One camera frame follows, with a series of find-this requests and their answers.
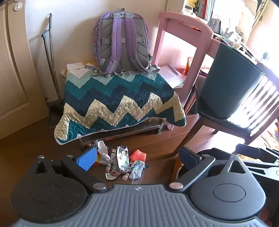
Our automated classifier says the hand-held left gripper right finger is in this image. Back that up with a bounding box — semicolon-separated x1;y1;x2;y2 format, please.
169;146;251;193

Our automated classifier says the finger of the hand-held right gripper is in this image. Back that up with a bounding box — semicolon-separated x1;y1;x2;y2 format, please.
235;144;279;159
242;160;279;176

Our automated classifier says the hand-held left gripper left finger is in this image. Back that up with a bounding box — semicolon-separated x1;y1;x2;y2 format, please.
36;147;109;194

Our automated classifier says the yellow red wrapper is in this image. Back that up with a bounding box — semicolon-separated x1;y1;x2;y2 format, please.
94;153;105;167

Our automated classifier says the white tissue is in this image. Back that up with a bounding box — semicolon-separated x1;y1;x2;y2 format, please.
96;140;112;164

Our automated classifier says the floral printed wrapper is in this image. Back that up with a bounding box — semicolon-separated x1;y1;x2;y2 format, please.
105;151;120;181

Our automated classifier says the clear plastic wrapper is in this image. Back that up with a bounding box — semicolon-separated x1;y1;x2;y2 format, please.
129;160;145;180

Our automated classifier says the orange mesh sponge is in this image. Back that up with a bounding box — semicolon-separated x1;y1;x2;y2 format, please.
129;149;147;162

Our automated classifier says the dark green trash bin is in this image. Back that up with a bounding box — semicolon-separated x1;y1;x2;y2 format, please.
199;42;266;120

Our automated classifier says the dark wooden chair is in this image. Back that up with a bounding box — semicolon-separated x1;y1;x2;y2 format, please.
172;62;279;156

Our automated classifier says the orange patterned floor mat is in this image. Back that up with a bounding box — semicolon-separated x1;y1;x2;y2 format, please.
258;123;279;151

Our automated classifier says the dark chair cushion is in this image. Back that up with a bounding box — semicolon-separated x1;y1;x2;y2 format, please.
224;109;262;134

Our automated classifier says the low wooden bench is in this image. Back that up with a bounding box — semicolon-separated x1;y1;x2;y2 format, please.
80;118;172;151

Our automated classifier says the teal zigzag quilt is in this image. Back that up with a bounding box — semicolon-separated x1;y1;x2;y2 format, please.
54;69;187;145

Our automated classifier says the pale notebook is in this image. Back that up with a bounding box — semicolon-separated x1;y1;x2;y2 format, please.
156;64;188;89

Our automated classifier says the orange box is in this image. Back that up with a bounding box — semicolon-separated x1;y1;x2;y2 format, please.
186;57;195;75

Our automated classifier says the white paper stack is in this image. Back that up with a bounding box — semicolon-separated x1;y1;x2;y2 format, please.
61;62;96;77

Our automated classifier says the open picture book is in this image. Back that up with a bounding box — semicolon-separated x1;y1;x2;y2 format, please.
218;36;248;51

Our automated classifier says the light wooden door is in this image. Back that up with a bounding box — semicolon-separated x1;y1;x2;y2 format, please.
0;0;49;140

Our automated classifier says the purple backpack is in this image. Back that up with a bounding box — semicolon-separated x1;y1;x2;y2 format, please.
94;8;160;77

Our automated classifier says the blue-grey pencil case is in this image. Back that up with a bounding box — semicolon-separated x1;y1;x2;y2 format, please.
208;19;222;34

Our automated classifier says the pink desk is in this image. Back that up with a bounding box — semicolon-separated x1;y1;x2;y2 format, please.
151;11;265;115

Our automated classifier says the row of upright books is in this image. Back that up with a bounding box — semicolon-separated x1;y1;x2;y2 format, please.
197;0;216;20

